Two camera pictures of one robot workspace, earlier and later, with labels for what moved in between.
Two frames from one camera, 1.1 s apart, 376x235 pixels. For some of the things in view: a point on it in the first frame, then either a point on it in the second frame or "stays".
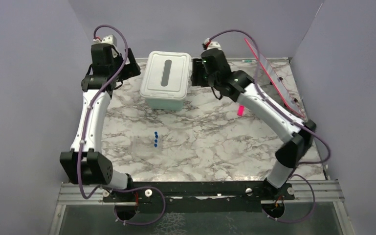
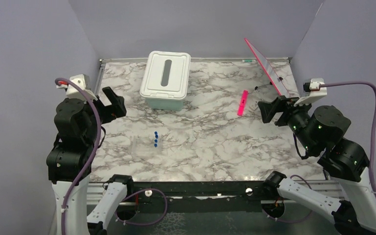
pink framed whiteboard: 275,80 stays
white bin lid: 165,75 stays
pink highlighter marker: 240,110 stays
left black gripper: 130,69 → 117,108
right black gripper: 197,67 → 280,103
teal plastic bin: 168,105 stays
